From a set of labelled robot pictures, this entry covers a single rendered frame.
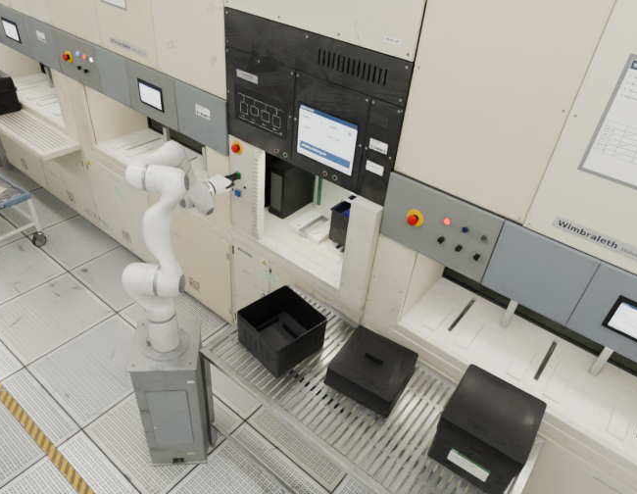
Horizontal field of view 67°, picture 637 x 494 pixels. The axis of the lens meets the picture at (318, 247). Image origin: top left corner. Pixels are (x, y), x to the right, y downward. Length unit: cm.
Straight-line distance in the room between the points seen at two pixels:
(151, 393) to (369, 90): 152
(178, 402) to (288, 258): 84
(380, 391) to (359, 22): 133
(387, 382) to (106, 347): 192
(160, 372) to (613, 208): 173
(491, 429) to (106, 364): 224
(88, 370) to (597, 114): 281
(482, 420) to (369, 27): 135
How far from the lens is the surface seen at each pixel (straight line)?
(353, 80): 182
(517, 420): 184
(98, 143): 364
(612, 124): 152
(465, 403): 181
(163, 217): 183
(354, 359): 201
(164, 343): 212
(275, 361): 197
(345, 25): 180
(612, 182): 157
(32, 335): 352
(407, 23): 167
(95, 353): 329
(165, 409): 235
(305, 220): 265
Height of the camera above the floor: 240
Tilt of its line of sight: 38 degrees down
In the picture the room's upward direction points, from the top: 6 degrees clockwise
